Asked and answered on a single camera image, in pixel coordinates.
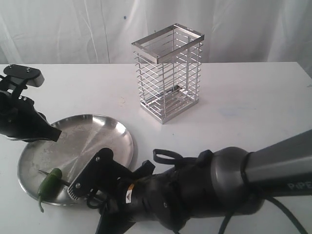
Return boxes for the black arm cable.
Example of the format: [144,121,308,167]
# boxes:
[85,148,312,234]

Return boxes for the green cucumber piece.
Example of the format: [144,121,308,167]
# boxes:
[37,168,62,213]

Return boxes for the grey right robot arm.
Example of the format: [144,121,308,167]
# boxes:
[96,131,312,234]

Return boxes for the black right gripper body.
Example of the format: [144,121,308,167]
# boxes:
[96,159,176,234]

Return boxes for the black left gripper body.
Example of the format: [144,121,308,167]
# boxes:
[0,75,34,141]

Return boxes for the wire metal utensil basket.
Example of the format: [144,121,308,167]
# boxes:
[131,23,205,124]

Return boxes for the white backdrop curtain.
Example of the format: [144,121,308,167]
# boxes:
[0,0,312,67]

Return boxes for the black handled knife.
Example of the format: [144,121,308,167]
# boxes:
[38,169,71,187]

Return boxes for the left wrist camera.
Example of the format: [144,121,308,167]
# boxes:
[3,64,45,87]

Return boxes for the round steel plate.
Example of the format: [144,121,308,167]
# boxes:
[17,114,137,206]

